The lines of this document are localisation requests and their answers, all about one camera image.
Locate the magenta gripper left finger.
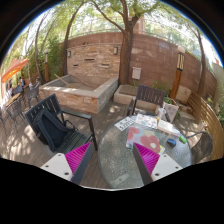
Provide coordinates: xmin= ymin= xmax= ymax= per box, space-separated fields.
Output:
xmin=41 ymin=143 xmax=93 ymax=185

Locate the large tree trunk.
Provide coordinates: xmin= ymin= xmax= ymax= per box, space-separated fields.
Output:
xmin=90 ymin=0 xmax=147 ymax=84

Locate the black backpack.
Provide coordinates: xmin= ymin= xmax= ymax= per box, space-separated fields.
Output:
xmin=34 ymin=108 xmax=76 ymax=152

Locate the orange patio umbrella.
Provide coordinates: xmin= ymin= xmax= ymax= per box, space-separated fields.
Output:
xmin=1 ymin=58 xmax=29 ymax=83

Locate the wooden lamp post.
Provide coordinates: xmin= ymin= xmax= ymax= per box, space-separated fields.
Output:
xmin=169 ymin=46 xmax=185 ymax=100

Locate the metal mesh chair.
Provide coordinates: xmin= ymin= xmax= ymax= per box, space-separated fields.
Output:
xmin=187 ymin=131 xmax=213 ymax=164

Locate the dark wooden far chair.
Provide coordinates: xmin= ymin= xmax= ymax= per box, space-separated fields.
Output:
xmin=127 ymin=84 xmax=165 ymax=116

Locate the patterned paper sheet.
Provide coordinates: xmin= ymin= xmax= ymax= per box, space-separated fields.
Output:
xmin=135 ymin=114 xmax=157 ymax=128

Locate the round glass patio table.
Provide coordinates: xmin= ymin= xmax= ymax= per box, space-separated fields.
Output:
xmin=98 ymin=116 xmax=192 ymax=189

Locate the curved wooden bench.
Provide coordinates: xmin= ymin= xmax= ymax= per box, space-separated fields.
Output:
xmin=187 ymin=91 xmax=224 ymax=160

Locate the stone planter basin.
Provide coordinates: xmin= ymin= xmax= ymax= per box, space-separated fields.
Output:
xmin=39 ymin=75 xmax=118 ymax=114

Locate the floral mouse pad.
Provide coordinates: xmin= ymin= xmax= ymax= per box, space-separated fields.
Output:
xmin=126 ymin=126 xmax=165 ymax=155

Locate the black slatted patio chair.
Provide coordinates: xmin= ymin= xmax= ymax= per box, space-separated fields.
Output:
xmin=25 ymin=94 xmax=98 ymax=154

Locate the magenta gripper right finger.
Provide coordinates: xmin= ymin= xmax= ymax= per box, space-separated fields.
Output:
xmin=133 ymin=143 xmax=182 ymax=185

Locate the white tote bag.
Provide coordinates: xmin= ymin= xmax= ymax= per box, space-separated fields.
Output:
xmin=156 ymin=97 xmax=179 ymax=123

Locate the grey metal chair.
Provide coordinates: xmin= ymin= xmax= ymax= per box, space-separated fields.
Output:
xmin=7 ymin=100 xmax=24 ymax=124

